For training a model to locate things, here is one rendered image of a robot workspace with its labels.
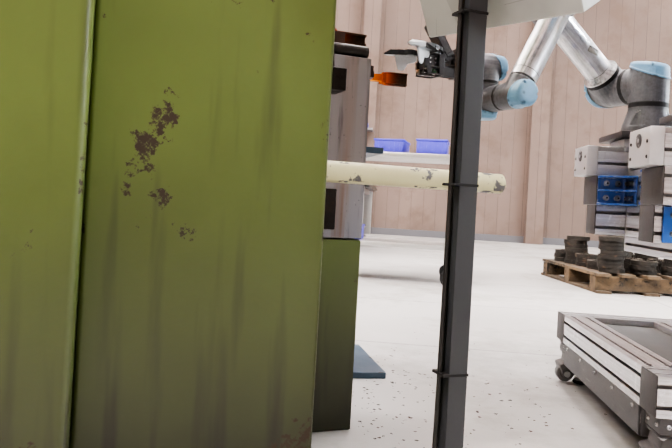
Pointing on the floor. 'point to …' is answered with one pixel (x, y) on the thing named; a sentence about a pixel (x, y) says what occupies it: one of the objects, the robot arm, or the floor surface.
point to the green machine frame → (204, 196)
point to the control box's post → (464, 197)
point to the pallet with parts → (609, 268)
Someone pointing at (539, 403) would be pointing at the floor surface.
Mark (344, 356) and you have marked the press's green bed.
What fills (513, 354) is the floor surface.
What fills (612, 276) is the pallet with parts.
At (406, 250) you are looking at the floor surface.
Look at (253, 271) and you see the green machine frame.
